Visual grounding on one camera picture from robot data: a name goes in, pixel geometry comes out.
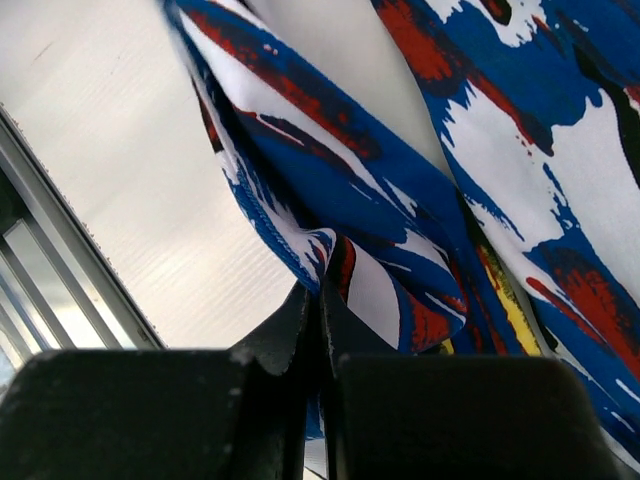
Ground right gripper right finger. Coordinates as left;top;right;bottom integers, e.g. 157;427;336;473
319;284;623;479

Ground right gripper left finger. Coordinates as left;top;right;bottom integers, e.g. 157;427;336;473
1;286;310;479

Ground blue white patterned trousers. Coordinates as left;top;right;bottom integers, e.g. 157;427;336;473
162;1;639;469

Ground aluminium front rail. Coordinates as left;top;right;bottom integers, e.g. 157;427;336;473
1;111;165;391

